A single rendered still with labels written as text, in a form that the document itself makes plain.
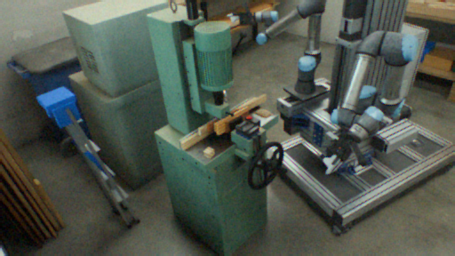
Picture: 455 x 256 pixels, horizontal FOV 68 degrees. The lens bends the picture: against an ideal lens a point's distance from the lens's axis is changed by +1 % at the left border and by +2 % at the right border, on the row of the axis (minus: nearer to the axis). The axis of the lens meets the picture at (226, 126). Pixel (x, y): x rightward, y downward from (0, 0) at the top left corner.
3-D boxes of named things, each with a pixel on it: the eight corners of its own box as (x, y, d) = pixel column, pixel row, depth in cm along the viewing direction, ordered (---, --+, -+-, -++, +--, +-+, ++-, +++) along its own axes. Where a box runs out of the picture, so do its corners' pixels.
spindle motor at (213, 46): (216, 96, 168) (211, 36, 150) (194, 85, 178) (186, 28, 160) (240, 83, 177) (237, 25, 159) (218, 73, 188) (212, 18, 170)
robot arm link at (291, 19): (323, 11, 201) (260, 50, 233) (326, 5, 209) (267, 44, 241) (312, -6, 198) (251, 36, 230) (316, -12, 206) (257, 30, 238)
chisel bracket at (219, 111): (221, 122, 185) (220, 109, 180) (205, 113, 194) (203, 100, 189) (231, 116, 189) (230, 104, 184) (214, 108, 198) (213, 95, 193)
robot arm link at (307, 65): (295, 79, 233) (296, 61, 225) (300, 71, 243) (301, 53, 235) (312, 82, 229) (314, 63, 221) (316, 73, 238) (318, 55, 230)
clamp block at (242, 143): (249, 156, 179) (248, 142, 173) (231, 145, 187) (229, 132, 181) (267, 142, 187) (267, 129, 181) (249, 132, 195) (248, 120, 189)
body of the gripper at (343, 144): (330, 153, 158) (347, 133, 157) (345, 164, 153) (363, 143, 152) (326, 148, 152) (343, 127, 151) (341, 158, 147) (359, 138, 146)
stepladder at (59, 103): (124, 234, 250) (48, 110, 175) (108, 216, 265) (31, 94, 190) (142, 220, 257) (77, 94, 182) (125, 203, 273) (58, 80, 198)
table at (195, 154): (218, 182, 168) (217, 173, 164) (180, 156, 186) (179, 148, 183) (291, 128, 201) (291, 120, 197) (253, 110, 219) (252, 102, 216)
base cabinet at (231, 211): (225, 260, 225) (215, 186, 184) (172, 214, 260) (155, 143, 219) (267, 220, 250) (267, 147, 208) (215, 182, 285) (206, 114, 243)
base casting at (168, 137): (215, 186, 184) (213, 173, 179) (155, 143, 219) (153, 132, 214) (267, 147, 208) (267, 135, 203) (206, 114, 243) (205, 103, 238)
